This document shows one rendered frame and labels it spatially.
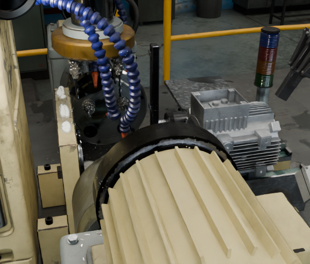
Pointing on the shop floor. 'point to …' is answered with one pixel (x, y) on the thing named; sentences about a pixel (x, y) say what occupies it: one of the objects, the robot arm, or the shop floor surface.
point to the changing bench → (284, 13)
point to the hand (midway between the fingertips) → (288, 85)
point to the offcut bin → (151, 10)
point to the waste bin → (208, 8)
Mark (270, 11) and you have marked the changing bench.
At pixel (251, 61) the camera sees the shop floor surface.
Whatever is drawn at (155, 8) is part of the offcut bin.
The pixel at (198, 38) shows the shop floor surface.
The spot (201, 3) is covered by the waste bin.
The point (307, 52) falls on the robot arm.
